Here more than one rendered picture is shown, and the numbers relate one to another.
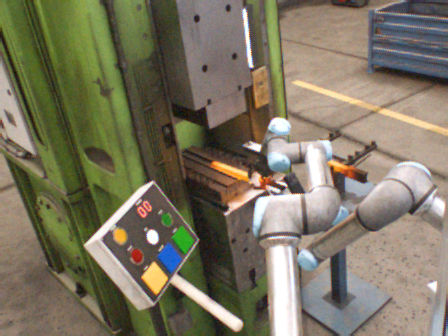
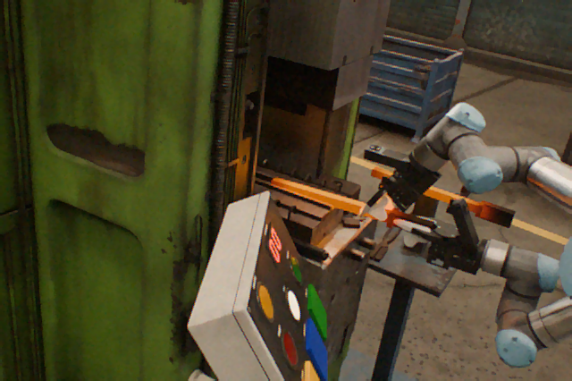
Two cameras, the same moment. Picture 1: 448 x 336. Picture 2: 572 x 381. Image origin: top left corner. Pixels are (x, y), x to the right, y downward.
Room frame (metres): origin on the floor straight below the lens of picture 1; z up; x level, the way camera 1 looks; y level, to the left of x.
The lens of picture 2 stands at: (0.70, 0.64, 1.64)
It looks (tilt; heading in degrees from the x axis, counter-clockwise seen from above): 26 degrees down; 333
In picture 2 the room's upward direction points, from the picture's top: 8 degrees clockwise
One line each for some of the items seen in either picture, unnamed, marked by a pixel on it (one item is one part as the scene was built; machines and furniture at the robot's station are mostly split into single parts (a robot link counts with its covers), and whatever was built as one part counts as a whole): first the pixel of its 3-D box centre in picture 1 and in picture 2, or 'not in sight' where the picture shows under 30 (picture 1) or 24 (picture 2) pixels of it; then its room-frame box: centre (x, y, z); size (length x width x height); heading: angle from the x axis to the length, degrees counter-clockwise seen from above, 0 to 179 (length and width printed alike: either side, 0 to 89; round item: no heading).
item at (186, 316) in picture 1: (180, 321); not in sight; (1.66, 0.31, 0.36); 0.09 x 0.07 x 0.12; 128
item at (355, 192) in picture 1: (336, 197); (414, 249); (1.98, -0.52, 0.69); 0.40 x 0.30 x 0.02; 125
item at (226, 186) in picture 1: (206, 172); (257, 195); (1.95, 0.08, 0.96); 0.42 x 0.20 x 0.09; 38
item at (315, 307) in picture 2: (182, 240); (315, 312); (1.41, 0.19, 1.01); 0.07 x 0.05 x 0.07; 153
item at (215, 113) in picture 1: (193, 98); (273, 61); (1.95, 0.08, 1.32); 0.42 x 0.20 x 0.10; 38
